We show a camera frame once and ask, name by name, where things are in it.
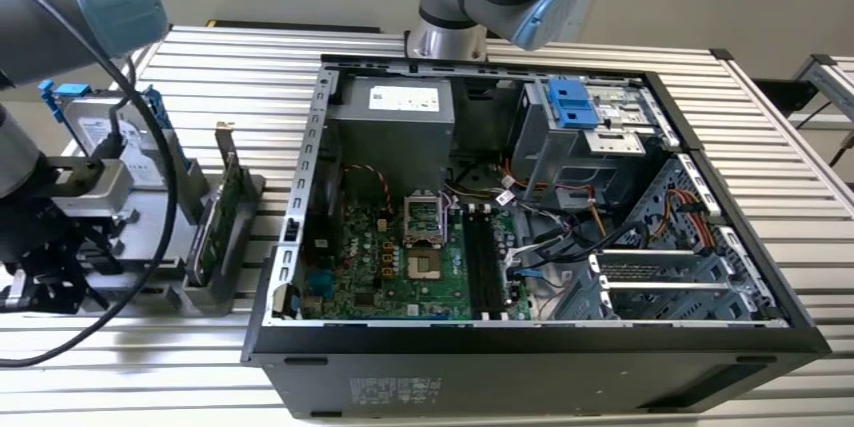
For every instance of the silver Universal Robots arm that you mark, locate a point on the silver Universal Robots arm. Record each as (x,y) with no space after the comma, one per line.
(40,22)

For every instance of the grey parts rack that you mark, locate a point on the grey parts rack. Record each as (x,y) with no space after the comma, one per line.
(153,227)

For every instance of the hard disk in blue carrier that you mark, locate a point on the hard disk in blue carrier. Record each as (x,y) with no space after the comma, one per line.
(83,122)

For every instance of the black case fan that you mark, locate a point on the black case fan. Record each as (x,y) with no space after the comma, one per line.
(327,197)

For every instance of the green motherboard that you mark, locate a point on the green motherboard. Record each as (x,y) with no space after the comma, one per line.
(360,267)

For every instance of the grey power supply unit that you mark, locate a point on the grey power supply unit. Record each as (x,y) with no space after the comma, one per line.
(393,147)

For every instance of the CPU socket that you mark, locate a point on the CPU socket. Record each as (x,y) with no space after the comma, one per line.
(423,264)

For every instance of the thin locking lever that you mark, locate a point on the thin locking lever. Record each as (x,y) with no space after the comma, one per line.
(443,222)

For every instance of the black open PC case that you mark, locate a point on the black open PC case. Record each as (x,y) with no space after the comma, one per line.
(467,382)

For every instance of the grey metal drive cage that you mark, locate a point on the grey metal drive cage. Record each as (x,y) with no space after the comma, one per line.
(567,167)

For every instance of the blue plastic latch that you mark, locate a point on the blue plastic latch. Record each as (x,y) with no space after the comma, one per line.
(570,102)

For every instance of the grey metal disk bay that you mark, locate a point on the grey metal disk bay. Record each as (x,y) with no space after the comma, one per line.
(667,258)

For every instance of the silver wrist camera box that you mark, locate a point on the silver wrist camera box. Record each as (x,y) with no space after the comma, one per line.
(89,192)

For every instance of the graphics card with metal bracket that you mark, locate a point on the graphics card with metal bracket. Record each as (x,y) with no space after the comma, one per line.
(213,242)

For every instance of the aluminium frame table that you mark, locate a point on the aluminium frame table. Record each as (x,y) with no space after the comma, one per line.
(823,67)

